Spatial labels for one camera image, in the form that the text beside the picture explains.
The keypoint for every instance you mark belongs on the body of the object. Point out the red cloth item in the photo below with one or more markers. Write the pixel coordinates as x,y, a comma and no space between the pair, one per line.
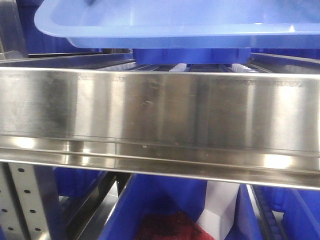
176,226

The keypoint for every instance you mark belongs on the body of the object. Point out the blue plastic tray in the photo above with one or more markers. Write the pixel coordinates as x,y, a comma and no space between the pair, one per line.
182,24

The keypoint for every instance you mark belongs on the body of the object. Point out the blue storage bin right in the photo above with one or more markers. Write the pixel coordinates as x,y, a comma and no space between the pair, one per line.
275,213

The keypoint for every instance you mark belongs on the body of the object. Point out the blue storage bin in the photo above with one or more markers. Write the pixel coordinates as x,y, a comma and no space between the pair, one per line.
151,194
275,213
170,56

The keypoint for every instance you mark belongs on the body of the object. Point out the stainless steel shelf rail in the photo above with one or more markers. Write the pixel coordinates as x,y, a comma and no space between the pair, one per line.
254,128

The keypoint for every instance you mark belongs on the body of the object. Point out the blue storage bin lower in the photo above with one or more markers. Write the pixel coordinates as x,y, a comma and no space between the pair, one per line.
151,194

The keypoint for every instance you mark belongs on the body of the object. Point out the white paper sheet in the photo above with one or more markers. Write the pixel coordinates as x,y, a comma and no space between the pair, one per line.
217,217

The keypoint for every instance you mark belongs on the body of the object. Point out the blue storage bin upper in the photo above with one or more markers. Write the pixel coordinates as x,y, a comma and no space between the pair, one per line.
170,56

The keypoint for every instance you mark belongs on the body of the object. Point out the perforated steel upright post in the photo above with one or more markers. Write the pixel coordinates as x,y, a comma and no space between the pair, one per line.
22,214

